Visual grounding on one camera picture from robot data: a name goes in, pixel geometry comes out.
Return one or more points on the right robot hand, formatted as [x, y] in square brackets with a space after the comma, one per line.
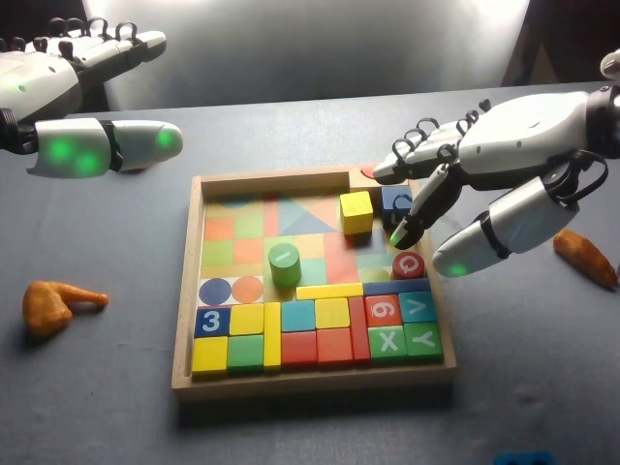
[523, 140]

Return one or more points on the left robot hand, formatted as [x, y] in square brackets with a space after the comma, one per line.
[39, 82]

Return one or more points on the red cylinder block letter Q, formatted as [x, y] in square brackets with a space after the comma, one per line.
[408, 266]

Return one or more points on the yellow wooden cube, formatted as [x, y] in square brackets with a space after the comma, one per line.
[356, 213]

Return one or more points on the green cylinder block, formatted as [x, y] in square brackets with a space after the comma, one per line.
[285, 266]

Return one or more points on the blue cube block letter U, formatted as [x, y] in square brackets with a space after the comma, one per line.
[392, 203]

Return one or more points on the blue number cube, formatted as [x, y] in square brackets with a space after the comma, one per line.
[212, 322]

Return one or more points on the blue two-hole brick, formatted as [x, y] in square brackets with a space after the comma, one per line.
[525, 458]

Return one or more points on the toy fried chicken drumstick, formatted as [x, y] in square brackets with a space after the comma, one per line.
[46, 310]

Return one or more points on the grey table cloth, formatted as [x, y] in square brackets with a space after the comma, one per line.
[290, 135]

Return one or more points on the wooden puzzle tray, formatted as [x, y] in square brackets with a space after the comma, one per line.
[186, 290]

